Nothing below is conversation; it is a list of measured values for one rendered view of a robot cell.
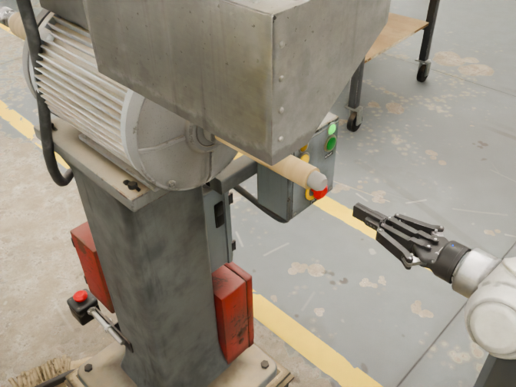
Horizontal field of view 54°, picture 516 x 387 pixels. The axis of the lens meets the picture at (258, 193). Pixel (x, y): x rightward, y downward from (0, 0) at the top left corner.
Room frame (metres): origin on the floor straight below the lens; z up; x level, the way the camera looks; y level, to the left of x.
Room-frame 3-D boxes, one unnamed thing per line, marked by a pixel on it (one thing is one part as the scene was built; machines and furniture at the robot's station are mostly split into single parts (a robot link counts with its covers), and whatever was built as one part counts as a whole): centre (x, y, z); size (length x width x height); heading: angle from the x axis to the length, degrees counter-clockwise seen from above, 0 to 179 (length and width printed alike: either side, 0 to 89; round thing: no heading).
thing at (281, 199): (0.94, -0.02, 0.99); 0.24 x 0.21 x 0.26; 45
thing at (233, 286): (0.99, 0.14, 0.49); 0.25 x 0.12 x 0.37; 45
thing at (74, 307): (0.91, 0.46, 0.46); 0.25 x 0.07 x 0.08; 45
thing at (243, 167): (0.90, 0.02, 1.02); 0.19 x 0.04 x 0.04; 135
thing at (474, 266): (0.61, -0.39, 0.97); 0.09 x 0.06 x 0.09; 135
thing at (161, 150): (0.84, 0.21, 1.25); 0.41 x 0.27 x 0.26; 45
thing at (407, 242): (0.70, -0.28, 0.97); 0.11 x 0.01 x 0.04; 46
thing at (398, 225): (0.72, -0.30, 0.97); 0.11 x 0.01 x 0.04; 43
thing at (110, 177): (0.88, 0.26, 1.11); 0.36 x 0.24 x 0.04; 45
